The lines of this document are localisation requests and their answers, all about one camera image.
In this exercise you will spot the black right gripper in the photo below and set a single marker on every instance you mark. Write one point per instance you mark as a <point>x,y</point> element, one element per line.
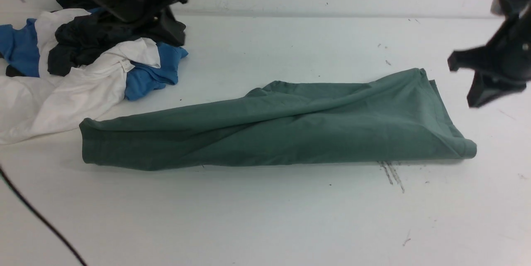
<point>506,56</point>

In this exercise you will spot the green long-sleeved shirt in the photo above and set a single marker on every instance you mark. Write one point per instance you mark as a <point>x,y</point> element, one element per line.
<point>400,117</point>

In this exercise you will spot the blue shirt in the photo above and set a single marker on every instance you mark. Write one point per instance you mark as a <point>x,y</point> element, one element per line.
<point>153,75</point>

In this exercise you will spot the dark grey shirt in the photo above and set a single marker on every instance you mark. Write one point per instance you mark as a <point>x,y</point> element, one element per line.
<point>80,42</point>

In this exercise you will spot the white shirt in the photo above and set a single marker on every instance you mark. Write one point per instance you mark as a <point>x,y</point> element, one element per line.
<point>48,104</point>

